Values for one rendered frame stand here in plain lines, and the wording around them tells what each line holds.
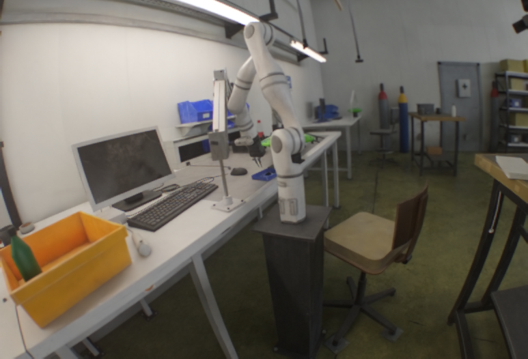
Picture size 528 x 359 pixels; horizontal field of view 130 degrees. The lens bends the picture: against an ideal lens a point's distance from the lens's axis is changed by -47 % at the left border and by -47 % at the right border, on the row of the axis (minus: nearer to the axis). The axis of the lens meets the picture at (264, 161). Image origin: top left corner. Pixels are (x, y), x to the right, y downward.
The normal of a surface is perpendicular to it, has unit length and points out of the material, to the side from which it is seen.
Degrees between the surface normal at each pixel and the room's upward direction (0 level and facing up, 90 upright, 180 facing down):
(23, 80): 90
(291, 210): 90
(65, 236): 86
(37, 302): 94
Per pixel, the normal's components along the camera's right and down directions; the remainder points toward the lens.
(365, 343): -0.11, -0.97
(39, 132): 0.87, 0.00
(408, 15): -0.47, 0.25
